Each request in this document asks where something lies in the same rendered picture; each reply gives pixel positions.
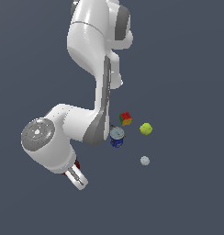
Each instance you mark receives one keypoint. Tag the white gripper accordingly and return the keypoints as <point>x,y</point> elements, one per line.
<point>81,176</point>

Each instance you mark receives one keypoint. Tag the blue can with silver lid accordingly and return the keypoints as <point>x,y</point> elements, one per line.
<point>117,137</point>

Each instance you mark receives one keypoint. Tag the small white ball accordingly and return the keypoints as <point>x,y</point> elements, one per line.
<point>144,160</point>

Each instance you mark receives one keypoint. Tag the multicoloured Rubik's cube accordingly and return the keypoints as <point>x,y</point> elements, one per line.
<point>125,118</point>

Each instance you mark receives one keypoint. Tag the yellow-green tennis ball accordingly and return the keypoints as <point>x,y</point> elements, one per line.
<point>146,128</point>

